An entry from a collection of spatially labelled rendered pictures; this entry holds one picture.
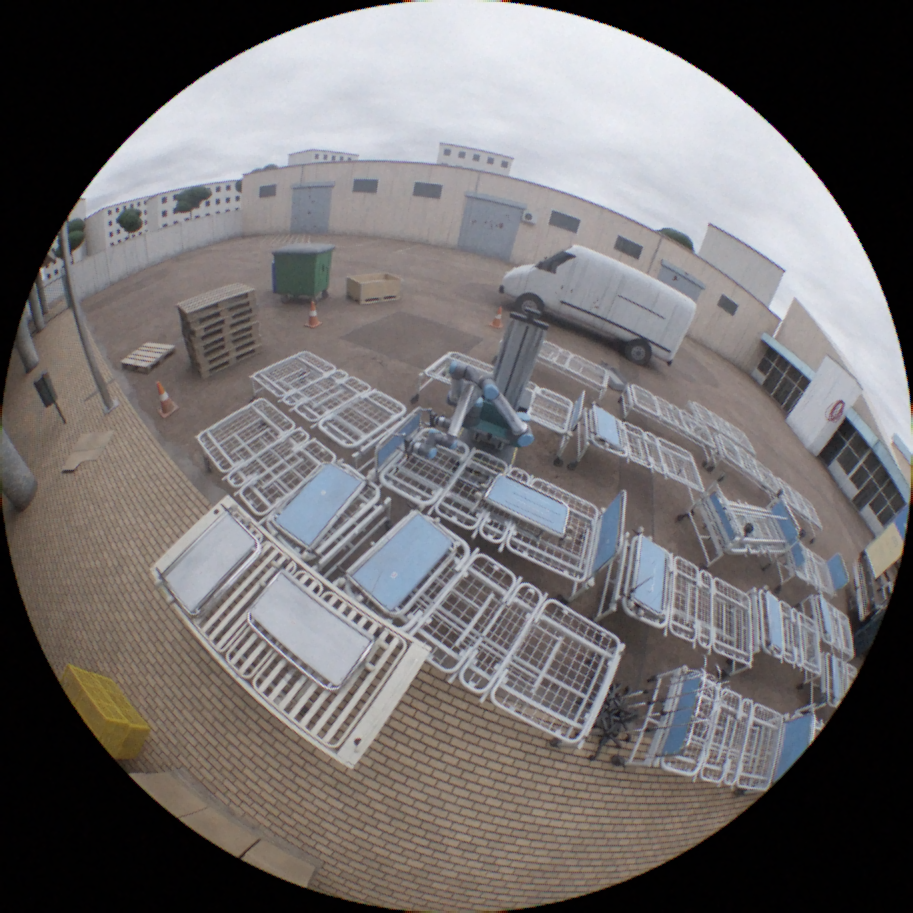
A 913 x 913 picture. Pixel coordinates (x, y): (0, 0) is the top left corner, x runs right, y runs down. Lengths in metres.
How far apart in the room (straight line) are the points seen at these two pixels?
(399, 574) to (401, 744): 1.30
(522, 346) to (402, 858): 4.23
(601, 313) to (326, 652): 9.02
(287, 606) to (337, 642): 0.37
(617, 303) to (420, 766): 9.53
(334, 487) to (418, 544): 0.81
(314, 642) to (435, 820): 1.62
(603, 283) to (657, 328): 1.96
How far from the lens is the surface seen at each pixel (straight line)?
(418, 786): 2.63
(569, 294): 9.05
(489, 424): 3.18
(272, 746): 2.71
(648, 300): 9.34
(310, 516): 2.41
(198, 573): 2.36
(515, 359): 2.93
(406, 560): 2.19
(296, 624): 1.99
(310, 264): 7.65
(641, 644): 3.46
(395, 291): 8.41
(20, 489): 6.08
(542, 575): 3.09
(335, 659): 1.91
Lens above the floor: 2.53
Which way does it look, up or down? 43 degrees down
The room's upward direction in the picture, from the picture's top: 15 degrees clockwise
